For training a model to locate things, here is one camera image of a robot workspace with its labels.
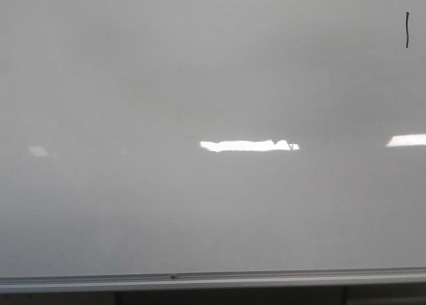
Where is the aluminium whiteboard marker tray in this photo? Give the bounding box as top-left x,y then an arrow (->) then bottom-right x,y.
1,267 -> 425,294

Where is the white whiteboard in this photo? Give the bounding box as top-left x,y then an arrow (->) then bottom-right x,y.
1,0 -> 425,277

